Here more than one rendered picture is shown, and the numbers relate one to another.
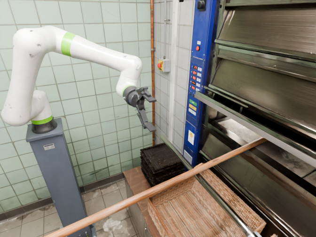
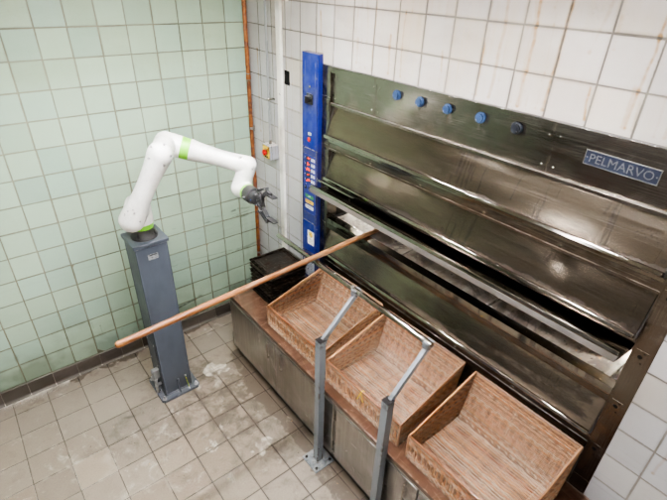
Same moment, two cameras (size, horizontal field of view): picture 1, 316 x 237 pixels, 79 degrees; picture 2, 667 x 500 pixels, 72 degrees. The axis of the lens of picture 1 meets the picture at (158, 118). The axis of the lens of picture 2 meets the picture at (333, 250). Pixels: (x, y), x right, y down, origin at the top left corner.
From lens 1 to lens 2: 160 cm
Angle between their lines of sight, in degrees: 12
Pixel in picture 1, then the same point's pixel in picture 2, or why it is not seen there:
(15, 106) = (139, 211)
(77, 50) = (195, 154)
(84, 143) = not seen: hidden behind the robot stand
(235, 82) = (345, 176)
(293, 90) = (383, 183)
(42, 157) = (145, 269)
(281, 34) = (370, 140)
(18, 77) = (147, 185)
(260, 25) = (357, 129)
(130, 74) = (246, 174)
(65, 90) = not seen: hidden behind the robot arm
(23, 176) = (80, 315)
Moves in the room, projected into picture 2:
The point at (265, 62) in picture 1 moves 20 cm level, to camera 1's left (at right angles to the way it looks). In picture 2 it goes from (364, 160) to (329, 162)
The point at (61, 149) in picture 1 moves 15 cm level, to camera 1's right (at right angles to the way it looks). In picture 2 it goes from (165, 259) to (191, 257)
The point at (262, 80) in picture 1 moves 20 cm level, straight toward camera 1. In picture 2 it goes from (364, 175) to (355, 187)
